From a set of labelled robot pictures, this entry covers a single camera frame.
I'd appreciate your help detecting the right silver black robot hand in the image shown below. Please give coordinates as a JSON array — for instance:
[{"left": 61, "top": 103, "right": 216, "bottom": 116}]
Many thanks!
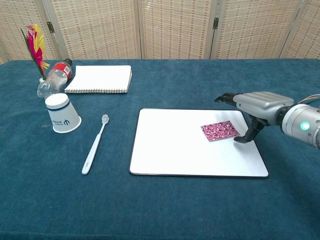
[{"left": 214, "top": 91, "right": 295, "bottom": 144}]

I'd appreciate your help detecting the pink white patterned card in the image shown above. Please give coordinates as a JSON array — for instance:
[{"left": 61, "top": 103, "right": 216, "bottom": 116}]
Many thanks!
[{"left": 200, "top": 120, "right": 241, "bottom": 143}]

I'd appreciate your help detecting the white rectangular board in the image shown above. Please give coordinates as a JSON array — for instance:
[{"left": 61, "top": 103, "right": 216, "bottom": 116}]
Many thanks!
[{"left": 128, "top": 107, "right": 270, "bottom": 179}]

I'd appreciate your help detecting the woven bamboo folding screen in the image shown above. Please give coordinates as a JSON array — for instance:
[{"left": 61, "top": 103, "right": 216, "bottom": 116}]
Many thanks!
[{"left": 0, "top": 0, "right": 320, "bottom": 65}]

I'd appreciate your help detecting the dark teal tablecloth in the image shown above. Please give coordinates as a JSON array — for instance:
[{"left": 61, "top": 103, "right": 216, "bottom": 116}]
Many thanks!
[{"left": 0, "top": 58, "right": 320, "bottom": 240}]

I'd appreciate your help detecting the white spiral notebook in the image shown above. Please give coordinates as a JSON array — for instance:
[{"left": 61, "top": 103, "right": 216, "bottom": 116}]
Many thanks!
[{"left": 64, "top": 65, "right": 133, "bottom": 95}]

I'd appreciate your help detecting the white toothbrush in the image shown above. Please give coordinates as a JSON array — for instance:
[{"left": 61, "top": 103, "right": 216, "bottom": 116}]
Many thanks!
[{"left": 81, "top": 114, "right": 110, "bottom": 175}]

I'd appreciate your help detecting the white paper cup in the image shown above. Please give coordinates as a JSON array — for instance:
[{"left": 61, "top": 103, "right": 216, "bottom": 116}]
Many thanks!
[{"left": 44, "top": 92, "right": 83, "bottom": 134}]

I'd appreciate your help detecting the clear plastic bottle red label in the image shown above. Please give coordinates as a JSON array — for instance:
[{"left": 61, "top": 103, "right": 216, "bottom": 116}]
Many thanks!
[{"left": 37, "top": 58, "right": 73, "bottom": 100}]

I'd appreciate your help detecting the pink yellow feather shuttlecock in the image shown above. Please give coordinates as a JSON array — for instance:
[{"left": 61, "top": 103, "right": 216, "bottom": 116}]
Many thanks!
[{"left": 20, "top": 24, "right": 51, "bottom": 85}]

